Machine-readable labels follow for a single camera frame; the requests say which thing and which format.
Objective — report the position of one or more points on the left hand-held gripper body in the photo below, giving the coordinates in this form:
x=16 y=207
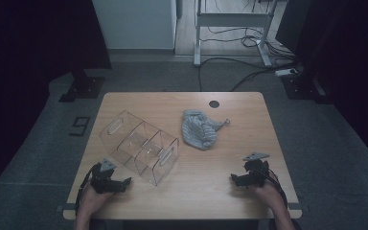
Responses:
x=103 y=182

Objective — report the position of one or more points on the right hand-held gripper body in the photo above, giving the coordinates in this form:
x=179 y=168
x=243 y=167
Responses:
x=255 y=174

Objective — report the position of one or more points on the clear acrylic divided box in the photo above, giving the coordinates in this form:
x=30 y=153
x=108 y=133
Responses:
x=140 y=147

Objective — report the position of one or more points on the grey striped fluffy cloth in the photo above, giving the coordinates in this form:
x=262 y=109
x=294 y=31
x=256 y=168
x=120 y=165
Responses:
x=198 y=132

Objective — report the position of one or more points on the person's left hand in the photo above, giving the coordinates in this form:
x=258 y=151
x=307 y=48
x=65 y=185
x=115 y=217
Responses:
x=91 y=201

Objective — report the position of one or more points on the person's right hand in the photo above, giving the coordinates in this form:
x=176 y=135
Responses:
x=273 y=195

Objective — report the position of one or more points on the black table corner tape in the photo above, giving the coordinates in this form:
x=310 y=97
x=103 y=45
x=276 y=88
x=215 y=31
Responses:
x=295 y=206

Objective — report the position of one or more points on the black round table grommet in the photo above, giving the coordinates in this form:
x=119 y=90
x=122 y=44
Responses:
x=214 y=104

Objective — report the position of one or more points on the black stand base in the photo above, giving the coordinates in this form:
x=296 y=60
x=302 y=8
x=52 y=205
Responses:
x=84 y=87
x=303 y=89

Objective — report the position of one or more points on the white power strip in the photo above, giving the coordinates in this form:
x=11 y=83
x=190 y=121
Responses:
x=286 y=72

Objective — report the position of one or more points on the dark curtain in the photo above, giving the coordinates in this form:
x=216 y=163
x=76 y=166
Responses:
x=28 y=64
x=348 y=64

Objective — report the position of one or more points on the white cabinet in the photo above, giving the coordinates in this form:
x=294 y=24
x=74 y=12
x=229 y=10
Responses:
x=134 y=22

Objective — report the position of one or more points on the white metal desk frame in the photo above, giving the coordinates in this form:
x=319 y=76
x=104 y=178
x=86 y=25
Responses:
x=230 y=19

